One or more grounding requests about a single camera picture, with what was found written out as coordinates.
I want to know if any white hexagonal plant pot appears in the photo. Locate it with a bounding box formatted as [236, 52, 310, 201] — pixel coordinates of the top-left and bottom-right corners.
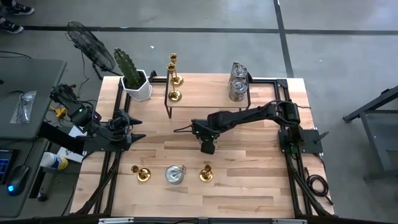
[120, 68, 153, 102]

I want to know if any keyboard with lit keys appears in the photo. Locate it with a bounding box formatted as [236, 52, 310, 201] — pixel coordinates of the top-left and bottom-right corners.
[0, 149, 15, 184]

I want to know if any wooden shelf black metal frame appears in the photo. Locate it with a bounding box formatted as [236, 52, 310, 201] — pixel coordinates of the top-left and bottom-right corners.
[164, 68, 252, 119]

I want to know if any black metal stand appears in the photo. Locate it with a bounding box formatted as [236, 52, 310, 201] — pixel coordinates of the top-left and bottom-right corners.
[341, 85, 398, 181]

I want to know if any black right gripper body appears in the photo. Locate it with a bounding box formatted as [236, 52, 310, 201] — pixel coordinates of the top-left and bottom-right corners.
[199, 134, 218, 156]

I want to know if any gold candle stick holder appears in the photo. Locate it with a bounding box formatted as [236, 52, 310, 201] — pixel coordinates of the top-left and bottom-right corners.
[166, 63, 183, 103]
[130, 164, 152, 183]
[198, 164, 215, 183]
[169, 53, 185, 87]

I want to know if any yellow power plug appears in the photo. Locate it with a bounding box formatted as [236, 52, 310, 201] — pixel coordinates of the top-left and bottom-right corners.
[49, 105, 68, 119]

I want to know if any black aluminium table frame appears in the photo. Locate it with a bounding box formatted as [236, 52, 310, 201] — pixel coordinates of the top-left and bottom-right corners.
[70, 68, 335, 218]

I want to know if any grey desk top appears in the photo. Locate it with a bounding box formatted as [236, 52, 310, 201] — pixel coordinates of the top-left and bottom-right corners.
[0, 136, 50, 218]
[0, 57, 68, 141]

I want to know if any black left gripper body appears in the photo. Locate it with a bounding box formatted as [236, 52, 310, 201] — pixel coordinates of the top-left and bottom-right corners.
[107, 108, 134, 152]

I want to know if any clear plastic bag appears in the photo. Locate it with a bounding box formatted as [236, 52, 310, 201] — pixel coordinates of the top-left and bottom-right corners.
[9, 90, 37, 124]

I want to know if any white bracket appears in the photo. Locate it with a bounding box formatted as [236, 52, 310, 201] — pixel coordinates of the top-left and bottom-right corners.
[98, 217, 134, 224]
[272, 218, 307, 224]

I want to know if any black fan power cable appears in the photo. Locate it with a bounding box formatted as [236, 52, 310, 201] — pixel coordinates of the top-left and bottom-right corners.
[54, 51, 91, 100]

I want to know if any green cactus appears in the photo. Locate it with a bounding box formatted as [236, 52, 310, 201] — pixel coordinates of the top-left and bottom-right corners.
[113, 47, 144, 90]

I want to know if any coiled black cable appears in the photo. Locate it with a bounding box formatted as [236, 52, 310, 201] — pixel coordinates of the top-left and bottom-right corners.
[306, 167, 334, 206]

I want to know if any black computer mouse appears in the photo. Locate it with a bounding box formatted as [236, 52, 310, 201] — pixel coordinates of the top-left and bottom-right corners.
[6, 164, 30, 197]

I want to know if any black floor fan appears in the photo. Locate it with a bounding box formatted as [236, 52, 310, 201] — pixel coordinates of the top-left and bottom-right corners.
[65, 21, 118, 80]

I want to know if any white paper sheet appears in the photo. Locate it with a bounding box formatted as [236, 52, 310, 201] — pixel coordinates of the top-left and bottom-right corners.
[57, 146, 85, 164]
[67, 124, 90, 139]

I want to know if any person's shoe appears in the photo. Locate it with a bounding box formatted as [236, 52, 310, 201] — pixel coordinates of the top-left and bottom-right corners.
[0, 15, 25, 33]
[2, 1, 35, 15]

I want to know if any white wipes canister yellow lid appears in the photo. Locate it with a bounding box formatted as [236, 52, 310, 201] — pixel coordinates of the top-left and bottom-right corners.
[39, 151, 69, 171]

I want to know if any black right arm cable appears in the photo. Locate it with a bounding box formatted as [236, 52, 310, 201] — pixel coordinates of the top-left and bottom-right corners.
[173, 124, 194, 134]

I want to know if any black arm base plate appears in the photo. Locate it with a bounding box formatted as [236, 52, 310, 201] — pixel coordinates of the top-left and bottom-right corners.
[82, 127, 128, 153]
[278, 129, 324, 155]

